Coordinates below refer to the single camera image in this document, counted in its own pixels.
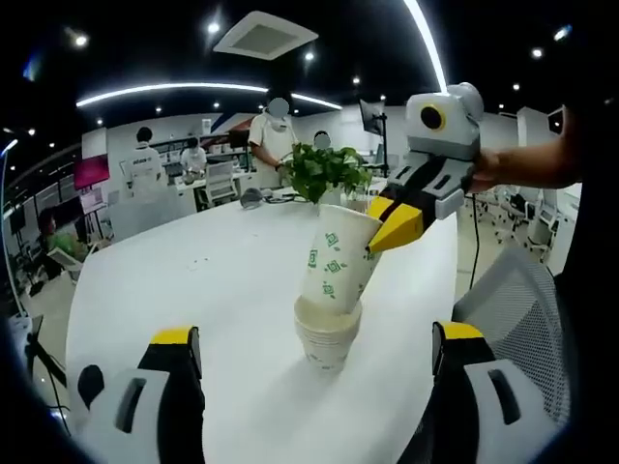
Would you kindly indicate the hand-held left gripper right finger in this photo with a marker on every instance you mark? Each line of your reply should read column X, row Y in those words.
column 459, row 401

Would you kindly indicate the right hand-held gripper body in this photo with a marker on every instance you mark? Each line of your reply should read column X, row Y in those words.
column 454, row 130

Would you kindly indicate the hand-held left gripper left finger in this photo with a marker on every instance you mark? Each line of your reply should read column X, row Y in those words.
column 179, row 386

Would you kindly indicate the green-printed white paper cup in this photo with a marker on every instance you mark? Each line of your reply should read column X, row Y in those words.
column 333, row 261

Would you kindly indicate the pile of white paper cups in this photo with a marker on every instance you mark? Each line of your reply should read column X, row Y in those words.
column 324, row 348

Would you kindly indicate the person's right hand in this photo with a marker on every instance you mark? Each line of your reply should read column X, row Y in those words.
column 488, row 169

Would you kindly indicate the black monitor on stand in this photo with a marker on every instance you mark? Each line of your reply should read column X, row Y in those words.
column 372, row 118

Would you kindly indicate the potted green plant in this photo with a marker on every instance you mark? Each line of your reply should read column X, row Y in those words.
column 319, row 169

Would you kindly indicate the black pouch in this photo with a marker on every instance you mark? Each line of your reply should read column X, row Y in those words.
column 89, row 382

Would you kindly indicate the curved ceiling light strip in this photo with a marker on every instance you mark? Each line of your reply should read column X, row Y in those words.
column 430, row 43

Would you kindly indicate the white table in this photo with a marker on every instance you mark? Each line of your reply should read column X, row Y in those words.
column 193, row 290

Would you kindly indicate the grey mesh office chair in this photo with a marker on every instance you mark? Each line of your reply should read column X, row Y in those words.
column 527, row 309

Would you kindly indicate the grey round device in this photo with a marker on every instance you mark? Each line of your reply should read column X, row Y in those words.
column 251, row 197

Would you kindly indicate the person's dark torso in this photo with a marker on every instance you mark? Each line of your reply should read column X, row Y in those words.
column 590, row 266

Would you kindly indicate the white slatted office chair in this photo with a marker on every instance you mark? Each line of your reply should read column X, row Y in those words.
column 220, row 181

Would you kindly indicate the ceiling air vent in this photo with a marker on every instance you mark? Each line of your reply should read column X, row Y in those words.
column 266, row 36

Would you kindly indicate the long ceiling light strip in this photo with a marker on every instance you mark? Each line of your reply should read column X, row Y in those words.
column 193, row 87

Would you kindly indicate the pink screen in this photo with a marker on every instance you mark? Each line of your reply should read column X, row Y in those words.
column 91, row 171

